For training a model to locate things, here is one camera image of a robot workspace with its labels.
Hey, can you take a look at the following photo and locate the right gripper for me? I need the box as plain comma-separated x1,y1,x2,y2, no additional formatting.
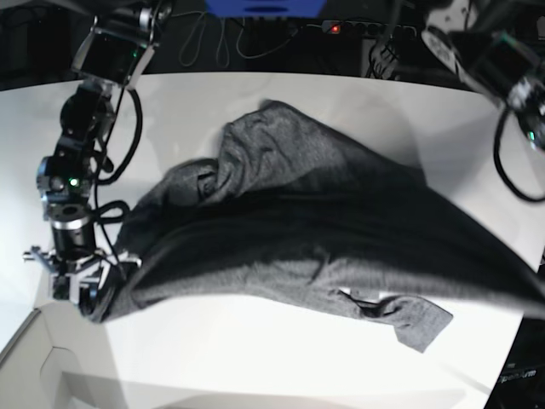
22,246,141,322

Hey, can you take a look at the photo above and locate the grey t-shirt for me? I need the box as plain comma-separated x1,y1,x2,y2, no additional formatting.
107,101,544,352

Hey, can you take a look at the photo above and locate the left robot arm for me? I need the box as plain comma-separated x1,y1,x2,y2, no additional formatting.
422,1,544,204

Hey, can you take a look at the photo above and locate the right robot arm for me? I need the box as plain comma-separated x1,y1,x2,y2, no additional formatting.
23,1,174,316

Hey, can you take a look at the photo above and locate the white chair at table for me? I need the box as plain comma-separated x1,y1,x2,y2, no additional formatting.
1,309,128,408

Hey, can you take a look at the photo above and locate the blue box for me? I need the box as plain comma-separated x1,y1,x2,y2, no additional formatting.
205,0,325,18

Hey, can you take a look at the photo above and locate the black power strip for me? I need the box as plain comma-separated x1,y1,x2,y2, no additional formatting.
321,20,418,39

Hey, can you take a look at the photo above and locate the black cable bundle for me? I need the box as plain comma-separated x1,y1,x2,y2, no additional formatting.
361,37,402,81

